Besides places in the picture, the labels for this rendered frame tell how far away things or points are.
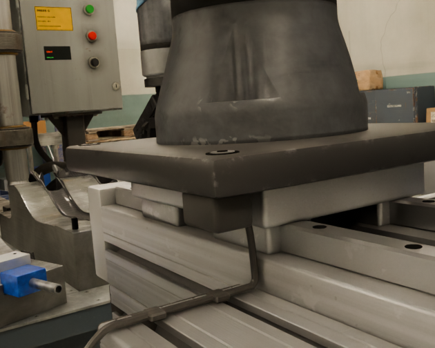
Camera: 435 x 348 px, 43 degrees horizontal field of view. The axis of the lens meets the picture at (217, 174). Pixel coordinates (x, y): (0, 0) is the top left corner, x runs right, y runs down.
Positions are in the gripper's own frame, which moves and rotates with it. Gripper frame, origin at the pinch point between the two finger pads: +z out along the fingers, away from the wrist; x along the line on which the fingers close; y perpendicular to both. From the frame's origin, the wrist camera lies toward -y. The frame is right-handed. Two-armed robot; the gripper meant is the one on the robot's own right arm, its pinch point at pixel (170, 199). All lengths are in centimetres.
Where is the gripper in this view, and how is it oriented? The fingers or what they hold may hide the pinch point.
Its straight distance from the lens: 94.0
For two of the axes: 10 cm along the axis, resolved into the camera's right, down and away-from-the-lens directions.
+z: 0.7, 9.9, 1.2
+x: 8.3, -1.3, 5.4
